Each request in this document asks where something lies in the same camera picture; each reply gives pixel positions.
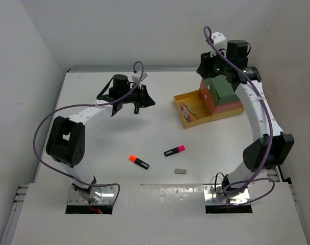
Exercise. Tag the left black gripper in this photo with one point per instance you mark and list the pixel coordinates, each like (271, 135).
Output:
(144, 99)

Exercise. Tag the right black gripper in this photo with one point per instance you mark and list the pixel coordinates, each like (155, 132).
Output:
(205, 68)

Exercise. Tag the yellow bottom drawer box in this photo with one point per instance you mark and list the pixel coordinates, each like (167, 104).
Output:
(198, 107)

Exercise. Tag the red drawer box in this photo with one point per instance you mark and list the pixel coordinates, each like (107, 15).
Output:
(215, 109)

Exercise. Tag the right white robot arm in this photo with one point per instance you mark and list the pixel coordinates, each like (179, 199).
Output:
(271, 144)

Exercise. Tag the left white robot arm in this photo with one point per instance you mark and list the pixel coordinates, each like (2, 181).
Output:
(66, 142)

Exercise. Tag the yellow highlighter marker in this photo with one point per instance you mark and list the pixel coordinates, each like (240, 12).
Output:
(136, 109)

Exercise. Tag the green top drawer box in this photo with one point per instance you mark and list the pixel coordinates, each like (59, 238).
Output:
(220, 90)

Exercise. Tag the pink highlighter marker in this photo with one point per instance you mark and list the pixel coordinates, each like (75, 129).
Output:
(175, 150)

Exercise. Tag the orange highlighter marker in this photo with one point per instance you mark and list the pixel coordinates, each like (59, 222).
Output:
(138, 162)

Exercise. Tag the grey eraser block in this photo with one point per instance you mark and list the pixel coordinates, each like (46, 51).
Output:
(180, 171)

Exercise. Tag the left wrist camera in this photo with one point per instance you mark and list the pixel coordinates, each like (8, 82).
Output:
(139, 76)

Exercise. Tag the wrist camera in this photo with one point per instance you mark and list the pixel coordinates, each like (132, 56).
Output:
(218, 39)
(139, 76)

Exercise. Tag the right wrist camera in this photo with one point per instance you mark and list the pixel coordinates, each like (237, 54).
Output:
(218, 39)

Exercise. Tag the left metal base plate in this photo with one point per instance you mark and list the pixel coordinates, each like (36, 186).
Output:
(96, 196)

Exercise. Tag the metal base plate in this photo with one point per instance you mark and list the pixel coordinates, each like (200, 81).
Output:
(96, 196)
(213, 196)

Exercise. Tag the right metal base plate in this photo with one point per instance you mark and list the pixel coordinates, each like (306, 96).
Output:
(213, 196)

